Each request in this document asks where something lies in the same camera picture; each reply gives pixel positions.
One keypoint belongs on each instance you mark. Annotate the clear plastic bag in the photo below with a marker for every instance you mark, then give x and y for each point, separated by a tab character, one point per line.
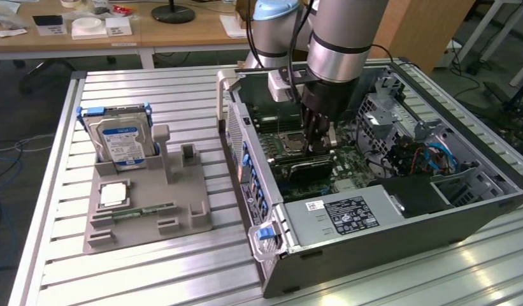
3	14

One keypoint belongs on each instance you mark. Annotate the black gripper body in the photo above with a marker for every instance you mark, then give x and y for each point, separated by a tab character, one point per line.
332	99

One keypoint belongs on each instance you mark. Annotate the CPU socket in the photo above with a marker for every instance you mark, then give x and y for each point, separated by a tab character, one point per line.
292	141

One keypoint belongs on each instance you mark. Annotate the white card with red print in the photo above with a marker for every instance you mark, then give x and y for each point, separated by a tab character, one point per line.
11	32

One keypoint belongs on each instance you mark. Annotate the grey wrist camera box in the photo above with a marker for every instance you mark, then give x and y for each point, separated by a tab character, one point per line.
282	86

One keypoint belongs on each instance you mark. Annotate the white paper stack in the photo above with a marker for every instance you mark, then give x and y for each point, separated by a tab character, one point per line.
234	27

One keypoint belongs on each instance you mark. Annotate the wooden cabinet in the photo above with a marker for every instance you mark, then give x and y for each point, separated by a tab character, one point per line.
418	28

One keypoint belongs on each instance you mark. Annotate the white desk frame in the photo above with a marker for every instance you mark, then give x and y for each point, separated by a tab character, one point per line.
490	28

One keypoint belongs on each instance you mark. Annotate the installed RAM sticks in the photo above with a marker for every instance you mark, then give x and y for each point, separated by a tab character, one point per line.
278	124

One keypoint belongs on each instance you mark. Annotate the open dark PC case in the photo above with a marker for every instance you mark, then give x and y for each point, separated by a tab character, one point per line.
414	242

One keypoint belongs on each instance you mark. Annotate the grey parts rack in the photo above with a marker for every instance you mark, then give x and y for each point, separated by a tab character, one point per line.
160	197

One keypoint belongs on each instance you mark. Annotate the green motherboard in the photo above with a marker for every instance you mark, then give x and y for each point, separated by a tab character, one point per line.
350	172

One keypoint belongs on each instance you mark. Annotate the metal drive cage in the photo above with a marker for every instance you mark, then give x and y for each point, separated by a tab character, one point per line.
385	121

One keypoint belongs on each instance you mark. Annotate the blue case latch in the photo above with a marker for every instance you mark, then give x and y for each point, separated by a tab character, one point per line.
264	234

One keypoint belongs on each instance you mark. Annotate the black office chair base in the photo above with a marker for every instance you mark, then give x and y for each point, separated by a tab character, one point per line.
45	70

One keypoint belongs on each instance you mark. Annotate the black round lamp base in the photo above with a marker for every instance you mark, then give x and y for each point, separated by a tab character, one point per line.
173	14

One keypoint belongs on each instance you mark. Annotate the silver CPU chip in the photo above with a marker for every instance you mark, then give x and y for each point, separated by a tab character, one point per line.
114	194

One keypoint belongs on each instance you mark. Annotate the grey power supply unit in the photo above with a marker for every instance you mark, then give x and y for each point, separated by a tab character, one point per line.
342	216

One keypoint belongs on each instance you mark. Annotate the white box with round dish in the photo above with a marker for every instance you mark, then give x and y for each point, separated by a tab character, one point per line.
89	28

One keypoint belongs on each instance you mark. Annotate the hard disk in blue carrier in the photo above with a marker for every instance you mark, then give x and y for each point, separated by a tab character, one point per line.
119	140

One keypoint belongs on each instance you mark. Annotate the white box with black lid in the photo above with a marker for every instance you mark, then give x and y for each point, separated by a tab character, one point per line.
50	25

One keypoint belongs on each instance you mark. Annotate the plain white box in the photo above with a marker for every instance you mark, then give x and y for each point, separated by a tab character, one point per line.
118	27

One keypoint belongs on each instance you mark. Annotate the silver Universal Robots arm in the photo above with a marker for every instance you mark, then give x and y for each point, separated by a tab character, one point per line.
338	38

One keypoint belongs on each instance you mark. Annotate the red packet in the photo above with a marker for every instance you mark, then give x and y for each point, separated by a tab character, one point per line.
123	10

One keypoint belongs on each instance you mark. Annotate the black graphics card with fan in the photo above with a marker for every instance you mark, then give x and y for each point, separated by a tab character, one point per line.
306	170

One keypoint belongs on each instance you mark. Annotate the green RAM stick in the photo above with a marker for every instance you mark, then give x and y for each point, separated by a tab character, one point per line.
145	210

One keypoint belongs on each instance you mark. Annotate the silver disk bay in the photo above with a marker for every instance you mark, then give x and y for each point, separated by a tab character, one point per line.
468	185

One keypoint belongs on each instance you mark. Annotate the wooden desk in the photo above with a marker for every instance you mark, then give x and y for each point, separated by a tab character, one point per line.
168	35

